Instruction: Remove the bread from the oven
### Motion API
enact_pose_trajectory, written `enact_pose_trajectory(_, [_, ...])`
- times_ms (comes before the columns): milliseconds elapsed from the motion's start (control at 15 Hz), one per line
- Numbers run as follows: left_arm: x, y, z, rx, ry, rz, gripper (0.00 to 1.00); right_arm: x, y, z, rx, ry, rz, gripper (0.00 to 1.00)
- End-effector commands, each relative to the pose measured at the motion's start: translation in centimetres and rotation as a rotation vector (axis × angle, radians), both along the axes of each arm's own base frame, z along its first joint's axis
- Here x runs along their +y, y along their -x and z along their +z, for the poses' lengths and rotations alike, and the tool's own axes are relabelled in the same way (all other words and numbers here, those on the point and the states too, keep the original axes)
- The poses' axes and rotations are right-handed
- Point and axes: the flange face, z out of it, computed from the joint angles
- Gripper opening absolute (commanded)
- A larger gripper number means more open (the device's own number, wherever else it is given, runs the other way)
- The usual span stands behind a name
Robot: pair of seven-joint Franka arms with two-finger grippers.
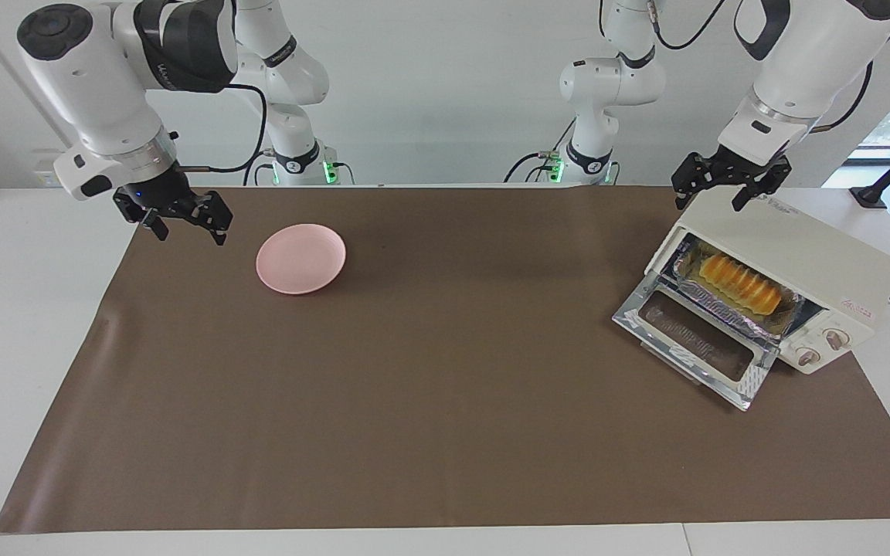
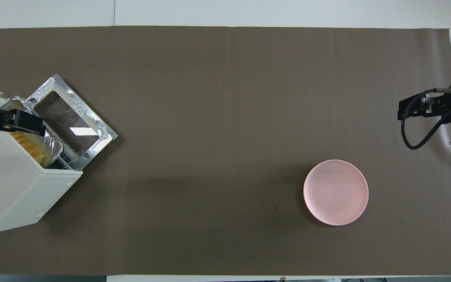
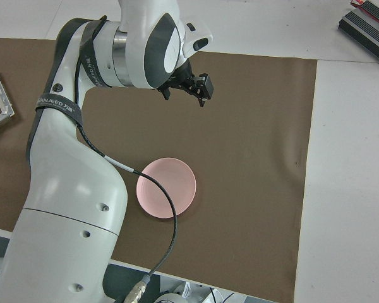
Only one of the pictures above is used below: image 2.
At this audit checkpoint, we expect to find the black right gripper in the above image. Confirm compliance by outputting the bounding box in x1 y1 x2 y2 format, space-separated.
398 89 451 123

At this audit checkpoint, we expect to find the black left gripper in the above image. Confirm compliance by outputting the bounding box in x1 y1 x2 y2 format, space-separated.
0 92 46 136

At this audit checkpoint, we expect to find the yellow ridged bread loaf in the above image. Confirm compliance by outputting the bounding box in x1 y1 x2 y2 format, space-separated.
10 131 46 165

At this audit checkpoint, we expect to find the aluminium foil tray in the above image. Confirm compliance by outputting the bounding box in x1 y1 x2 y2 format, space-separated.
0 96 65 165

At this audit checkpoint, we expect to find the metallic glass oven door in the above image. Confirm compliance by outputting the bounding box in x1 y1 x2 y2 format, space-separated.
27 74 118 171

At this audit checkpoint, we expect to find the white toaster oven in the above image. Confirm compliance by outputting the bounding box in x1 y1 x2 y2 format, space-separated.
0 88 83 235

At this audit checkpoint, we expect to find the pink round plate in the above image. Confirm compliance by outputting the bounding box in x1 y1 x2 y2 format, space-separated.
303 159 369 226

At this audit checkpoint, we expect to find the brown table mat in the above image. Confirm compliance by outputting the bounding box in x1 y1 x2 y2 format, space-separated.
0 26 451 276

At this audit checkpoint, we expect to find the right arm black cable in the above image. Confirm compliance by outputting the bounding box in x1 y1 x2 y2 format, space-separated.
401 89 451 150

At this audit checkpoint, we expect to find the oven wire rack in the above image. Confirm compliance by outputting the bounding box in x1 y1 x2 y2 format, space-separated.
43 137 83 170

